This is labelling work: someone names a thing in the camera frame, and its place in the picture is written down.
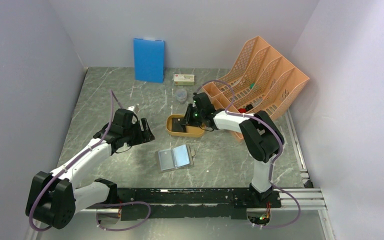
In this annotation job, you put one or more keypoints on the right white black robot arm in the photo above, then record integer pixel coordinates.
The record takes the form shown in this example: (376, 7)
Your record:
(263, 139)

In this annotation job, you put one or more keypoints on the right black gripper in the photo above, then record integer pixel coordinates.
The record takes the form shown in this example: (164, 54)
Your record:
(191, 108)

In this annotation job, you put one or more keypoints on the grey card holder wallet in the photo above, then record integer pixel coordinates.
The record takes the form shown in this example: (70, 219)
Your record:
(179, 157)

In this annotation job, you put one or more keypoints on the yellow oval tray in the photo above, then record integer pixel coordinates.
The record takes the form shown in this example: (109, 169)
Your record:
(191, 131)

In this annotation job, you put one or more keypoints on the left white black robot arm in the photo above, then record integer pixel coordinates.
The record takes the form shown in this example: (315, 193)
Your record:
(56, 196)

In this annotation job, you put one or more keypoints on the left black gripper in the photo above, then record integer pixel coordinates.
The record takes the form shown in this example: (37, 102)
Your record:
(144, 135)

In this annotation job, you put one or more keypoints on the small clear plastic cup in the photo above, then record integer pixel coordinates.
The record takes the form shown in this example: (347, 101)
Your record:
(181, 95)

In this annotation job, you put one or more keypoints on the red black object in rack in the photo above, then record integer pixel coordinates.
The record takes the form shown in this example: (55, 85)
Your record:
(245, 110)

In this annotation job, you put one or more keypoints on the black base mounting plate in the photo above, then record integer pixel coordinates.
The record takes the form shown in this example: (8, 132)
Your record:
(143, 209)

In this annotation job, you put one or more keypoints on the orange file organizer rack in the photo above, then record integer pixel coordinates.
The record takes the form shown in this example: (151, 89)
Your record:
(277, 81)

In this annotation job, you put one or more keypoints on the small white red box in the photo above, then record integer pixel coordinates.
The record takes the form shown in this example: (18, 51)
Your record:
(184, 79)

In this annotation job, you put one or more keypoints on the blue board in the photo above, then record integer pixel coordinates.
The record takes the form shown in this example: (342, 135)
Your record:
(149, 60)

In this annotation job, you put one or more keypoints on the black credit card stack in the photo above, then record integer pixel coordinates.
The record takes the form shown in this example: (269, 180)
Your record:
(177, 125)

